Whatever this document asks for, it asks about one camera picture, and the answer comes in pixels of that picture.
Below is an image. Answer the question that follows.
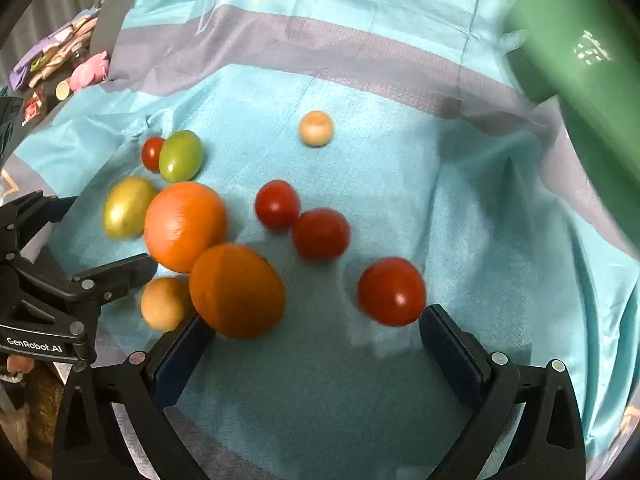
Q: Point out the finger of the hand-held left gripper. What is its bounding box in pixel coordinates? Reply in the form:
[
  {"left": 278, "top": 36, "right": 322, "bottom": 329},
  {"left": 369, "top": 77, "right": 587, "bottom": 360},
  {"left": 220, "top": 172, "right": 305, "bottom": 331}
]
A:
[
  {"left": 0, "top": 191, "right": 77, "bottom": 262},
  {"left": 72, "top": 254, "right": 159, "bottom": 305}
]

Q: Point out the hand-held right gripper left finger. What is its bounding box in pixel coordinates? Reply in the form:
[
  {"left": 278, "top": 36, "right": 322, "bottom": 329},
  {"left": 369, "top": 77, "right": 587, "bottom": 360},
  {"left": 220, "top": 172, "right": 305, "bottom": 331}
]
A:
[{"left": 52, "top": 312, "right": 218, "bottom": 480}]

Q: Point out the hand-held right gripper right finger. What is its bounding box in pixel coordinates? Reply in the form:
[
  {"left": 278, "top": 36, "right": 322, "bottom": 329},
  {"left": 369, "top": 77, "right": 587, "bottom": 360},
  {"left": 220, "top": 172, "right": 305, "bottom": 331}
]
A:
[{"left": 419, "top": 304, "right": 586, "bottom": 480}]

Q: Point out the small tan round fruit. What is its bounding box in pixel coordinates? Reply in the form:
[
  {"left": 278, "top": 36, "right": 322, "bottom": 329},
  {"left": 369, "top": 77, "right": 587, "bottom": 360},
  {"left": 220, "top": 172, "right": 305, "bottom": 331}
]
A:
[
  {"left": 299, "top": 110, "right": 335, "bottom": 148},
  {"left": 140, "top": 277, "right": 193, "bottom": 332}
]

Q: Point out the orange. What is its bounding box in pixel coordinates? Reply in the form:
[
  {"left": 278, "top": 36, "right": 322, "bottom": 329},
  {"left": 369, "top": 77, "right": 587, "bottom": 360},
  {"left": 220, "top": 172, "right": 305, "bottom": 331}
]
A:
[
  {"left": 143, "top": 181, "right": 229, "bottom": 274},
  {"left": 189, "top": 243, "right": 287, "bottom": 340}
]

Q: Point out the small red cherry tomato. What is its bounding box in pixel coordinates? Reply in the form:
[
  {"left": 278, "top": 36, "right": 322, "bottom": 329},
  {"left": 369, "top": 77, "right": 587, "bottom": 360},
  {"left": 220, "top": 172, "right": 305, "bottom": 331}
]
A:
[{"left": 141, "top": 136, "right": 167, "bottom": 171}]

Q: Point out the green bowl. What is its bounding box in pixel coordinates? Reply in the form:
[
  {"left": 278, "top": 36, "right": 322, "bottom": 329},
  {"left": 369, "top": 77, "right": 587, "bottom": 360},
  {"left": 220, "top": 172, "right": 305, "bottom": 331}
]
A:
[{"left": 502, "top": 0, "right": 640, "bottom": 241}]

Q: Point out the red packet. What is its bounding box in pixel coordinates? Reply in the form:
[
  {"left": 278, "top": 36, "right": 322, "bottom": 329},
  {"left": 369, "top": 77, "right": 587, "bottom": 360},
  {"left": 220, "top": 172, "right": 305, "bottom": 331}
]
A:
[{"left": 20, "top": 87, "right": 48, "bottom": 127}]

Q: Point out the teal and grey striped blanket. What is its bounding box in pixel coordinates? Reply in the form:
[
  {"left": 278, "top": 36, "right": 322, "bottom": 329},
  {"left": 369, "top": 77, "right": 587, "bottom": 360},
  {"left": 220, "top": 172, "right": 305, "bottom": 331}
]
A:
[{"left": 0, "top": 0, "right": 640, "bottom": 480}]

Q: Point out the pink plush toy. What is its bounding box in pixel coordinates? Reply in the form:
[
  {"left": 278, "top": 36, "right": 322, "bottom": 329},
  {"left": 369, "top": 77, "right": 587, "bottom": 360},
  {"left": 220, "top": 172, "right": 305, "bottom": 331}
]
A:
[{"left": 69, "top": 51, "right": 111, "bottom": 92}]

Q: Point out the purple patterned cloth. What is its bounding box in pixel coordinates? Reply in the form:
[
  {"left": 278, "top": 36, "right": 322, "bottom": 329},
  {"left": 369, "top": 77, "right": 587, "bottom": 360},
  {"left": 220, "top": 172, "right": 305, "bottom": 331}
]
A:
[{"left": 10, "top": 7, "right": 101, "bottom": 92}]

